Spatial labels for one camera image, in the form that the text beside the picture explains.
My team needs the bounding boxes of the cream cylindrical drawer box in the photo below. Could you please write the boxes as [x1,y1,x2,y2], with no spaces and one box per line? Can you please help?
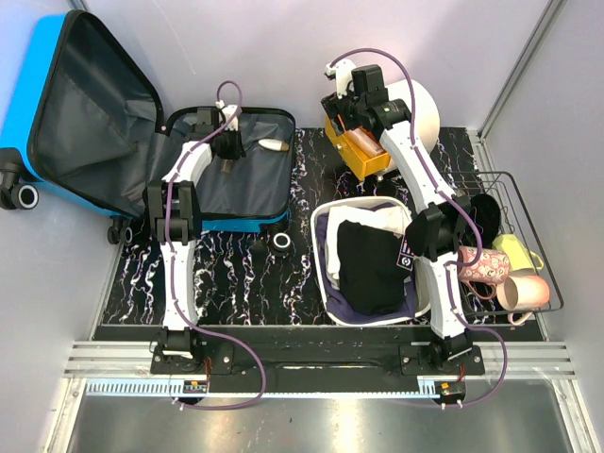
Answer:
[324,78,443,181]

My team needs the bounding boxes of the white fluffy towel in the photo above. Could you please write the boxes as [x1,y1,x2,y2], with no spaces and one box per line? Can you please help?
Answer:
[325,202,410,289]

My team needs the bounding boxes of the blue fish-print suitcase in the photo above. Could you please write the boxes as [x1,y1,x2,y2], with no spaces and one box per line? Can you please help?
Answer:
[1,9,295,243]

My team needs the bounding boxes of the black cloth garment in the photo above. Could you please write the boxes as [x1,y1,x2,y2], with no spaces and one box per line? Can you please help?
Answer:
[337,221,413,318]

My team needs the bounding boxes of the white plastic basin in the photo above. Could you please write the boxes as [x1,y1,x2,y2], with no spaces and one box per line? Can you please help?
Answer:
[310,195,433,327]

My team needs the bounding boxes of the purple cloth garment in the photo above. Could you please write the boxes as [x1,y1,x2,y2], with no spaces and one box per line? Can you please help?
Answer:
[315,202,419,327]

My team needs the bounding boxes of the white rectangular tube box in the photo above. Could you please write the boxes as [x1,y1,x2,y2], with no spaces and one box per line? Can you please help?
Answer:
[351,128,384,158]

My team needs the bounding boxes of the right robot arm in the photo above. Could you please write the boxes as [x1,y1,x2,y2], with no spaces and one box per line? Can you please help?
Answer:
[321,59,473,375]

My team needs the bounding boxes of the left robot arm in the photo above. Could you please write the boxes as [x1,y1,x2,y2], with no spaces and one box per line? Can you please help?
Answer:
[144,102,242,375]

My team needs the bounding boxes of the detached black white wheel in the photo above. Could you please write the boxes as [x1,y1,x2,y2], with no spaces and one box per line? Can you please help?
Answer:
[270,232,292,257]

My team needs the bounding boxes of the black bowl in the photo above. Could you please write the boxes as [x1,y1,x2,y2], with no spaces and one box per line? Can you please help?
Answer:
[470,193,501,248]

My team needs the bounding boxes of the pink patterned mug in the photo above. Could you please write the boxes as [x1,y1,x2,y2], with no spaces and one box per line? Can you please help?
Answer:
[458,246,511,300]

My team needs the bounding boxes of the yellow-green mug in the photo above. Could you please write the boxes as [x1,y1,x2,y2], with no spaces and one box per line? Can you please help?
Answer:
[493,234,545,273]

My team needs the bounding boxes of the peach gradient mug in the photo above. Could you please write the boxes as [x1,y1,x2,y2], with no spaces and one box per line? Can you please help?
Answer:
[496,275,550,326]

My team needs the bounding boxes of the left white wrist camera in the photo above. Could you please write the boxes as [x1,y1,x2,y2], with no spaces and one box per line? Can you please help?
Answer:
[215,100,241,132]

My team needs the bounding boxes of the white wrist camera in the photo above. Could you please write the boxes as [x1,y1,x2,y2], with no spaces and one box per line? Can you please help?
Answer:
[325,59,356,99]
[215,100,241,132]

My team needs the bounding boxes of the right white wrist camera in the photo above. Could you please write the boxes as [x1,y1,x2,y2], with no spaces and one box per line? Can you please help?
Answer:
[325,59,356,99]

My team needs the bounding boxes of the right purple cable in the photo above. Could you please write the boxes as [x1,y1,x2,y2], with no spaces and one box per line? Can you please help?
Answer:
[327,48,509,410]

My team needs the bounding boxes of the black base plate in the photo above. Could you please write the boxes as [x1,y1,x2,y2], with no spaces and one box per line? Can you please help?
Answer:
[150,339,485,377]

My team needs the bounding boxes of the black wire dish rack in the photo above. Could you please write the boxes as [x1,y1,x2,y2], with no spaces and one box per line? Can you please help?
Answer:
[446,171,564,313]

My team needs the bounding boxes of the aluminium rail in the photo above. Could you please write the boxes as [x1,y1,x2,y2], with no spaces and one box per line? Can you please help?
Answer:
[63,342,575,379]

